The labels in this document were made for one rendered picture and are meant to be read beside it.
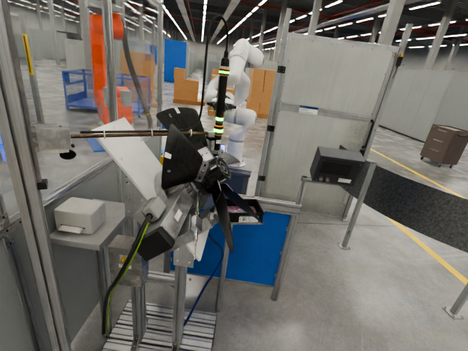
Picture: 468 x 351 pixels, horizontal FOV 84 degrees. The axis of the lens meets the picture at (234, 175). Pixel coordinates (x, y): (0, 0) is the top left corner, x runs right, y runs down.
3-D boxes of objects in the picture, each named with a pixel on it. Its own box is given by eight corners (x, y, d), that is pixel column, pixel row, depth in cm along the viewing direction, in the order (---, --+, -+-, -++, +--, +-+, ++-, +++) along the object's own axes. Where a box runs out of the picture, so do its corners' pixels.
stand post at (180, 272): (170, 356, 156) (176, 230, 120) (175, 341, 164) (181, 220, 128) (178, 356, 155) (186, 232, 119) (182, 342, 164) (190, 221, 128)
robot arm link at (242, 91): (244, 128, 185) (222, 124, 187) (247, 121, 194) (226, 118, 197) (252, 53, 155) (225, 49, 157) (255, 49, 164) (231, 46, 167)
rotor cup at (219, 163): (207, 200, 114) (232, 186, 110) (187, 174, 109) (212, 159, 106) (212, 186, 127) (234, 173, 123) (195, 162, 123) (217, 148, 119)
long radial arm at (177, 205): (163, 199, 113) (184, 186, 110) (173, 212, 115) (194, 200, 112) (134, 239, 86) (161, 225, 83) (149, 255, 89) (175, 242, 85)
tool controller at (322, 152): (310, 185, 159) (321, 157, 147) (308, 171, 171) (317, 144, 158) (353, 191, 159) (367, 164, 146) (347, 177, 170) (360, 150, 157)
